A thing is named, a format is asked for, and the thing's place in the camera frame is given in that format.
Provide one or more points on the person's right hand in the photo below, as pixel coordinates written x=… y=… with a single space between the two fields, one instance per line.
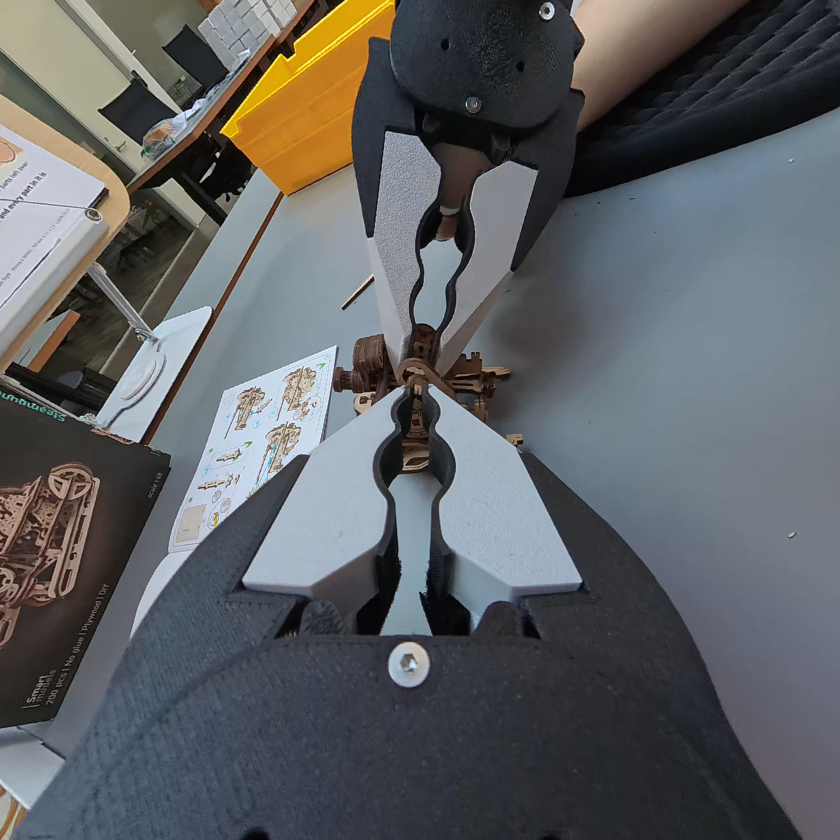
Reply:
x=454 y=220

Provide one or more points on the wooden submarine model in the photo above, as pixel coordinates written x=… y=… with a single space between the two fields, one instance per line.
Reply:
x=472 y=380

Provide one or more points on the brown background table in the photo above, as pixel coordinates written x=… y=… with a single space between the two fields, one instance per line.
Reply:
x=197 y=138

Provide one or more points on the black quilted cushion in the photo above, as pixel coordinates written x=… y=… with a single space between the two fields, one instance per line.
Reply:
x=754 y=98

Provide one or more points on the white paper holder bar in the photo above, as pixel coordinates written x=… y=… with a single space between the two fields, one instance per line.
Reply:
x=52 y=275

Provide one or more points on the white cardboard box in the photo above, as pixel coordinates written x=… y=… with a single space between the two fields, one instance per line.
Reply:
x=26 y=754

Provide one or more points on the black office chair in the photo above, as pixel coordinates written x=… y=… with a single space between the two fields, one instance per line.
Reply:
x=138 y=108
x=197 y=56

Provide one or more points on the grey desk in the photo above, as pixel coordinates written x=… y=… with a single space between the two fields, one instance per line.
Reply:
x=656 y=394

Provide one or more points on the thin wooden stick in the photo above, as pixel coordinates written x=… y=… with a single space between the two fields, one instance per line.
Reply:
x=358 y=293

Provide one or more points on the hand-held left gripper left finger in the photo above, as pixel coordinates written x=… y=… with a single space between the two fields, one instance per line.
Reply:
x=315 y=525

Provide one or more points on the person's right forearm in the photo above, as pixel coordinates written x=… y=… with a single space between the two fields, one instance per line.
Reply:
x=643 y=52

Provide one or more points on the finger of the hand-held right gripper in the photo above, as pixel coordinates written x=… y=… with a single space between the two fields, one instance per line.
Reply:
x=499 y=223
x=394 y=216

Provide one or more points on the black model kit box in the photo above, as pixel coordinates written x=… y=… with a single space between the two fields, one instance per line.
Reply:
x=65 y=558

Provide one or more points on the printed instruction sheet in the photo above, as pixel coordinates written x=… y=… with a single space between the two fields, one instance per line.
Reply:
x=39 y=216

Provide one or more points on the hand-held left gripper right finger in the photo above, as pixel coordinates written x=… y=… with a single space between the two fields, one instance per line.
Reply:
x=505 y=525

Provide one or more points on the yellow plastic bin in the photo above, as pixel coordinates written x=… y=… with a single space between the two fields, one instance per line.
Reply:
x=308 y=111

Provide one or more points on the stack of small white boxes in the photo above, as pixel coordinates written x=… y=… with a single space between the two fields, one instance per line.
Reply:
x=243 y=26

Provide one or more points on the illustrated instruction booklet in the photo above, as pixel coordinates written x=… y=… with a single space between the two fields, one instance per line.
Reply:
x=289 y=407

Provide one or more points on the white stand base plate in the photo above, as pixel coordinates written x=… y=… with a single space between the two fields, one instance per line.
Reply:
x=177 y=341

